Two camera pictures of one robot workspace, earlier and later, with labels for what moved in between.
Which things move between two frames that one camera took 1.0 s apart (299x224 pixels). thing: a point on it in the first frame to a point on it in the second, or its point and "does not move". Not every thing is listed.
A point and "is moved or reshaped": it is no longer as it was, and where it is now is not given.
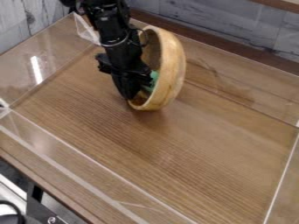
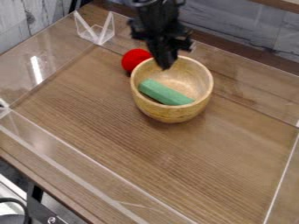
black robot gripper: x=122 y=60 to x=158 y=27
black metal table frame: x=43 y=208 does not move
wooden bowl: x=163 y=56 is moved or reshaped
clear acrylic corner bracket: x=86 y=30 does not move
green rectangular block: x=154 y=76 to x=163 y=93
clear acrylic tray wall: x=154 y=124 does not move
